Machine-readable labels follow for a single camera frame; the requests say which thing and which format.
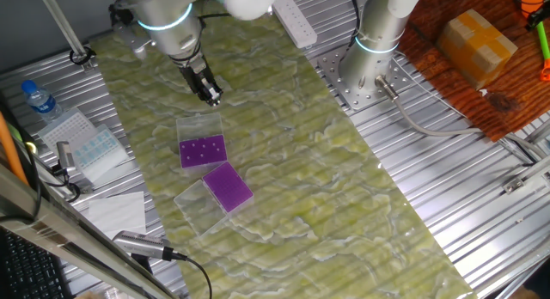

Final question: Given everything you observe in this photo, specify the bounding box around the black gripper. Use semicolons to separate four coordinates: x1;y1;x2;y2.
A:
179;63;223;107

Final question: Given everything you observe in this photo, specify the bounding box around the purple rack pipette tip box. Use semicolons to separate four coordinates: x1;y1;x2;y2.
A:
173;161;255;239
175;113;229;174

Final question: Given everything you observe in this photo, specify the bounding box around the blue tips pipette box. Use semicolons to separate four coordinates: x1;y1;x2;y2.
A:
70;123;130;184

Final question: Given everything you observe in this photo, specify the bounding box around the white rack pipette tip box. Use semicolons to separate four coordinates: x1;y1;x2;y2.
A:
37;107;98;154

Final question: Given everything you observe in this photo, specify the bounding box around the white power strip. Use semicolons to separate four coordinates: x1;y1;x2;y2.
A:
271;0;319;50

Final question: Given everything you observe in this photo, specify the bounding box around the green marble pattern mat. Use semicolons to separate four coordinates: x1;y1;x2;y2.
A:
89;0;478;299

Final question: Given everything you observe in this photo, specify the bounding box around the white paper sheet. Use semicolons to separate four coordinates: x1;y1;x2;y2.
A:
81;190;148;241

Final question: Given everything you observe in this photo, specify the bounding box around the clear water bottle blue cap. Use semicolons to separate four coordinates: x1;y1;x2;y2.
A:
20;78;64;124

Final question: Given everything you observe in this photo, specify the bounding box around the orange rod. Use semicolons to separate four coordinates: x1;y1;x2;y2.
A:
0;111;30;187

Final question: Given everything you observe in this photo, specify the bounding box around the black keyboard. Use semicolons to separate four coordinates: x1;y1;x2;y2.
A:
0;228;73;299

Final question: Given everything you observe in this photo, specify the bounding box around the cardboard box yellow tape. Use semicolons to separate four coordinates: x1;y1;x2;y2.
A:
436;8;520;92

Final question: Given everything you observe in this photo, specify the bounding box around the reddish brown wooden board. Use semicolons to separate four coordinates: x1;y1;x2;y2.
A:
397;0;550;143

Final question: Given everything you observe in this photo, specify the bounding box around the orange green toy shovel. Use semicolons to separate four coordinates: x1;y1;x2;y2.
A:
521;0;550;83

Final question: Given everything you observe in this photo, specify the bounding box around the wrist camera silver bracket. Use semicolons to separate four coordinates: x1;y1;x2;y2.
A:
108;0;154;60

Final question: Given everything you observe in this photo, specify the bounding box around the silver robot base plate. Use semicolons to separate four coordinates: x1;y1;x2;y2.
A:
315;45;416;112

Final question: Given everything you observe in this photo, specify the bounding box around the small silver camera black mount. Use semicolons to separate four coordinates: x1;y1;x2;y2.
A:
54;139;78;175

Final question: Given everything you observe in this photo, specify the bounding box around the black camera cable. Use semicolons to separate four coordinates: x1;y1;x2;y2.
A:
162;246;214;299

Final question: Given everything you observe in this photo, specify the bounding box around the large silver depth camera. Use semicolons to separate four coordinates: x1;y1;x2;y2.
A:
112;229;168;260

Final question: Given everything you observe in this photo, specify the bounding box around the aluminium frame pole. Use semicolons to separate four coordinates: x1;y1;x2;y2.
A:
35;0;94;72

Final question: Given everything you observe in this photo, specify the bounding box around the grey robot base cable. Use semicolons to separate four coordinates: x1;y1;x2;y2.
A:
374;74;549;161

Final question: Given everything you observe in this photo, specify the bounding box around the aluminium frame beam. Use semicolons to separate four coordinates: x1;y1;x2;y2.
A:
0;161;180;299

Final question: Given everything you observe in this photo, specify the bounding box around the small metal corner bracket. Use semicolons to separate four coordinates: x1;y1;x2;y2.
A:
501;176;528;195

